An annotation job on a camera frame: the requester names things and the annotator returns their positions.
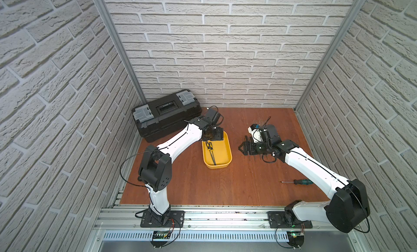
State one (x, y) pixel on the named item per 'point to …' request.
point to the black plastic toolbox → (157, 119)
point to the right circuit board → (296, 239)
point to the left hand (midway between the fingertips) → (221, 134)
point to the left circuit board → (160, 234)
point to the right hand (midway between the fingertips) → (247, 146)
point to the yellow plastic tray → (222, 151)
